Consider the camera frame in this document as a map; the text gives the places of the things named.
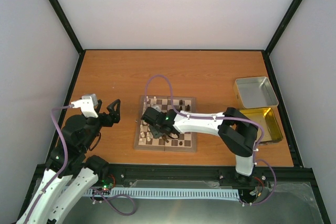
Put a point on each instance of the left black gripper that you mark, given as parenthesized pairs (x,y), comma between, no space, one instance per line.
(109,121)

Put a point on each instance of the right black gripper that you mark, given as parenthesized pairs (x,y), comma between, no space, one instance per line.
(156,134)

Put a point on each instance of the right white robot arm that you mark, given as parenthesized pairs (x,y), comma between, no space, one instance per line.
(237,131)

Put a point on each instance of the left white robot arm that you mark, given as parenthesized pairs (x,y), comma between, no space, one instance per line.
(69,173)

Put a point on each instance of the row of white chess pieces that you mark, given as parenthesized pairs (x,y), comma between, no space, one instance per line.
(145,135)

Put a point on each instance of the wooden folding chess board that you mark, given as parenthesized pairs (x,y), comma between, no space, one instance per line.
(166,143)

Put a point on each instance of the silver tin lid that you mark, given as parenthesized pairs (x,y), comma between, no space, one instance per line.
(255,92)

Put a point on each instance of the gold tin box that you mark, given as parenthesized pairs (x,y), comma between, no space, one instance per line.
(265,117)

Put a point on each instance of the light blue cable duct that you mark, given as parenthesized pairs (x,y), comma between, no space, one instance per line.
(175,193)

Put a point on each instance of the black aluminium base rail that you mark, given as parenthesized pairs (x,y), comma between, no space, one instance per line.
(125,175)

